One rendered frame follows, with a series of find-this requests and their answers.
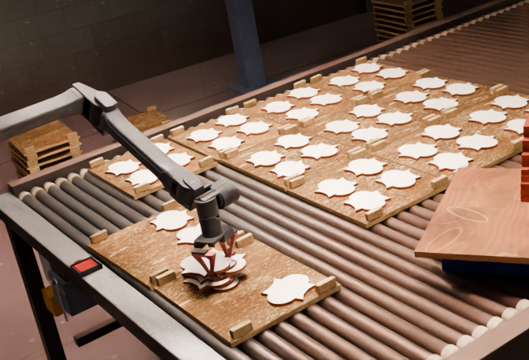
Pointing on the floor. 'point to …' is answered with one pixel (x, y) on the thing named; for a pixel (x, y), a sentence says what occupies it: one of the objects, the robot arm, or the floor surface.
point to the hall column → (242, 28)
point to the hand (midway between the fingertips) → (219, 263)
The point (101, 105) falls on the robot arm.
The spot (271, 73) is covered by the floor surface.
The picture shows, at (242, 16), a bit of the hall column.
